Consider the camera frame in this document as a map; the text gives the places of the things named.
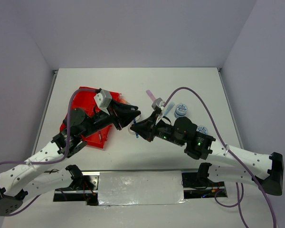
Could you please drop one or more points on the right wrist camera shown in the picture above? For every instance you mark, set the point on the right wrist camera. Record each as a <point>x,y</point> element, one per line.
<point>158,107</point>

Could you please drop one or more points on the blue crayon pen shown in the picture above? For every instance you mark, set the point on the blue crayon pen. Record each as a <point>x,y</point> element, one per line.
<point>134,129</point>

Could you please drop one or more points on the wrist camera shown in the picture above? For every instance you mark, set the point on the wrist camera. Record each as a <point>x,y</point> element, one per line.
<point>158,107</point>
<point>103,99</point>

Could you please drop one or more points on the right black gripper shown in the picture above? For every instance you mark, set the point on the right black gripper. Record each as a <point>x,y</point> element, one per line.
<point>146,128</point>

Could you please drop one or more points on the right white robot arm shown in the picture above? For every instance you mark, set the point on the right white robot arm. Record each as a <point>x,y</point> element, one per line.
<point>219,162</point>

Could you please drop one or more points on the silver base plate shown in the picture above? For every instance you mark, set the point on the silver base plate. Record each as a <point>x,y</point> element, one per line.
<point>139,188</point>

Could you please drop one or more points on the pink highlighter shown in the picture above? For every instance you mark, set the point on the pink highlighter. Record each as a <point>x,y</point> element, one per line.
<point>150,94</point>

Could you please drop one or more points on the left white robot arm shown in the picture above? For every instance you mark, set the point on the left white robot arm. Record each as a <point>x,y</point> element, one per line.
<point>28,178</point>

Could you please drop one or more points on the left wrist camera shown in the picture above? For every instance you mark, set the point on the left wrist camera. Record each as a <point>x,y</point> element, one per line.
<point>103,99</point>

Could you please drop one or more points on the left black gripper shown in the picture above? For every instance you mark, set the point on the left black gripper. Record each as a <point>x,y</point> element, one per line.
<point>122,114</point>

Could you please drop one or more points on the blue white bottle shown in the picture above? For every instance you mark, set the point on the blue white bottle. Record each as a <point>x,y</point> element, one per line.
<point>180,110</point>
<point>202,129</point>

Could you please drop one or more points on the blue capped highlighter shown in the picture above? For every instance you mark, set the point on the blue capped highlighter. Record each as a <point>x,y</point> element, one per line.
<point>168,108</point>

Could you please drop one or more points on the small clear tape roll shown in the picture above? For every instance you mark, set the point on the small clear tape roll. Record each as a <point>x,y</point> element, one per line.
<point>131,131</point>

